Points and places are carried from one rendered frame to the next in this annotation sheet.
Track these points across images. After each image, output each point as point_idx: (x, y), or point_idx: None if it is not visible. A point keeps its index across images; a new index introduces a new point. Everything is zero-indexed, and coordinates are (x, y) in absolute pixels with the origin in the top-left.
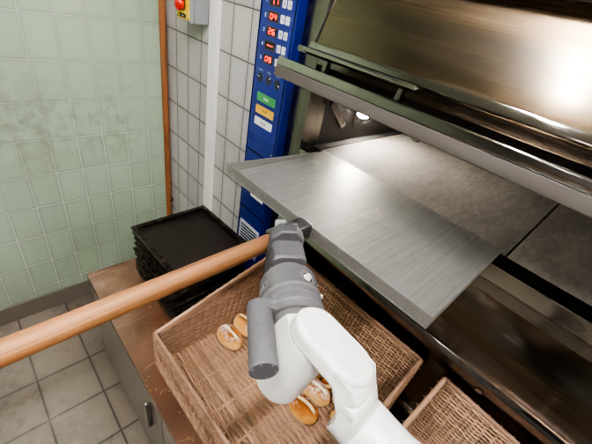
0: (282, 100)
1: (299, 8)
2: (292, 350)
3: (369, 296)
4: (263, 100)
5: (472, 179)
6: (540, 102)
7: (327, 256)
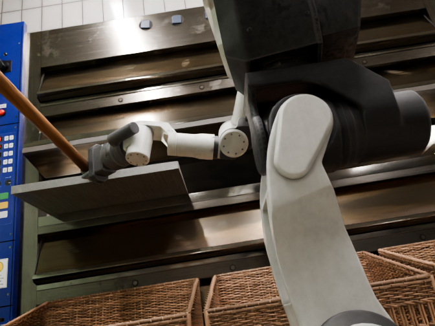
0: None
1: (19, 136)
2: (139, 127)
3: (141, 279)
4: None
5: None
6: None
7: (96, 267)
